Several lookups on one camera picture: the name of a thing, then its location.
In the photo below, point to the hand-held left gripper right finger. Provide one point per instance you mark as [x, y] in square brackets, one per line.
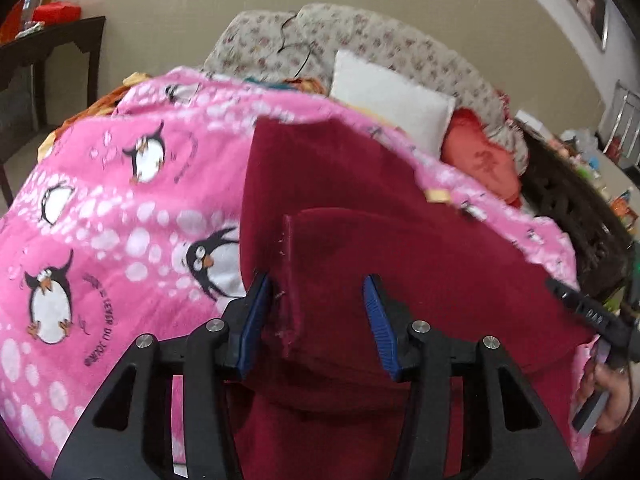
[379, 330]

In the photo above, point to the orange patterned cloth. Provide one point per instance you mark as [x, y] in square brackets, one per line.
[95, 105]

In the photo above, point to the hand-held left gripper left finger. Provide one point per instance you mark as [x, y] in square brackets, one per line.
[254, 321]

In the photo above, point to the dark carved wooden headboard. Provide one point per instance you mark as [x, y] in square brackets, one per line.
[565, 195]

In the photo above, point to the red box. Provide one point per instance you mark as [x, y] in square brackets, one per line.
[56, 12]

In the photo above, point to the pink penguin print blanket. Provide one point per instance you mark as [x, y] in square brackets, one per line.
[100, 210]

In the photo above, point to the metal rack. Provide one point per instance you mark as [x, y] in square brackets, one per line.
[622, 120]

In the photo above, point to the red cushion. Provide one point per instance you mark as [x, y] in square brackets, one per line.
[480, 160]

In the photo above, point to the teal and orange cloth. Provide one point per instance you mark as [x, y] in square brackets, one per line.
[306, 85]

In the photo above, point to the white pillow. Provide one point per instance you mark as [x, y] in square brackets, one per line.
[390, 95]

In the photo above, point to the floral print quilt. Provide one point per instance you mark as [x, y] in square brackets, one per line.
[390, 40]

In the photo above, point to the dark wooden table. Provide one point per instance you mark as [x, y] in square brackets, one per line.
[50, 40]

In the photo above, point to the dark red cloth garment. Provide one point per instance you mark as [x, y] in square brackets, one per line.
[350, 185]

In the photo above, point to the person's right hand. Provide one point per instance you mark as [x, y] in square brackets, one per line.
[616, 395]

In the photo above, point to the white plastic bag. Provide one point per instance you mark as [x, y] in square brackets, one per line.
[580, 142]

